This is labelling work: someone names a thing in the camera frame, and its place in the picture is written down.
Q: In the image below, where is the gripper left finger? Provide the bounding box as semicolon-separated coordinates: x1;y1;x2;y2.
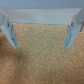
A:
0;10;18;50

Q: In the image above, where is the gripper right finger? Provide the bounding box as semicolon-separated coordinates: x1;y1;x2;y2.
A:
64;12;84;51

